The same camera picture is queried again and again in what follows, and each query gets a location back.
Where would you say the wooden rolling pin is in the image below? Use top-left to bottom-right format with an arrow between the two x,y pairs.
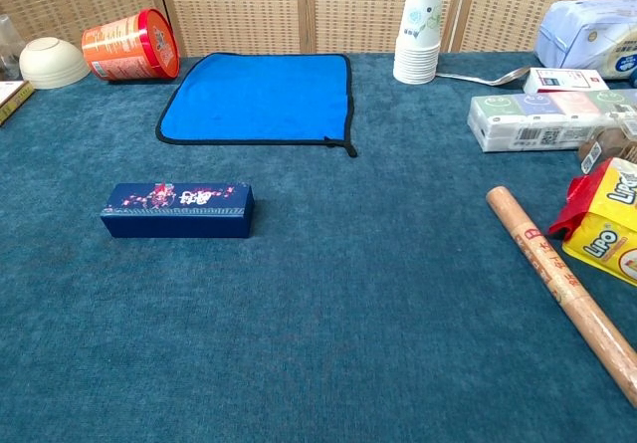
486,186 -> 637,409

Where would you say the pastel pocket tissue multipack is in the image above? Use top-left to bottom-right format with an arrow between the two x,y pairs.
466,89 -> 637,153

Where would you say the blue eyeglass case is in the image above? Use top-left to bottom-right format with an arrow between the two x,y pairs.
100,181 -> 256,240

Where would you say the small brown white box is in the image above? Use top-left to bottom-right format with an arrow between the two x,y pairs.
0,80 -> 37,126

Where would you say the cream bowl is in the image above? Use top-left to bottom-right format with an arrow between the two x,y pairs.
18,37 -> 92,91

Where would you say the blue cloth black trim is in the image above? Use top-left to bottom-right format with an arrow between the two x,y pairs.
155,52 -> 359,159

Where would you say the pale blue tissue pack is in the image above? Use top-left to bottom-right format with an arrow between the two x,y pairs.
533,0 -> 637,82

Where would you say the orange tub red lid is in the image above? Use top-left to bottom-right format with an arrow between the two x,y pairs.
81,7 -> 181,83

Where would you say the stack of white paper cups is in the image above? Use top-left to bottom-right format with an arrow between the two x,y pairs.
392,0 -> 444,86

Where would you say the small white red box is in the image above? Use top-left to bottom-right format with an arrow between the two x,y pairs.
522,67 -> 610,95

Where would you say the woven wooden folding screen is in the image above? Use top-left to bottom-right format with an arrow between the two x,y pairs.
0,0 -> 637,59

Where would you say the yellow red Lipo snack bag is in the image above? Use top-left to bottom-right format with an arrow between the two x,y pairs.
548,157 -> 637,288

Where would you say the teal table mat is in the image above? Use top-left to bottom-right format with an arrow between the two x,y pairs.
0,52 -> 637,443

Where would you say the metal spoon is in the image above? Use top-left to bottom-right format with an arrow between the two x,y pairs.
434,65 -> 532,88

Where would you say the brown clear wrapped pack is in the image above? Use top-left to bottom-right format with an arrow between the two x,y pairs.
576,113 -> 637,175

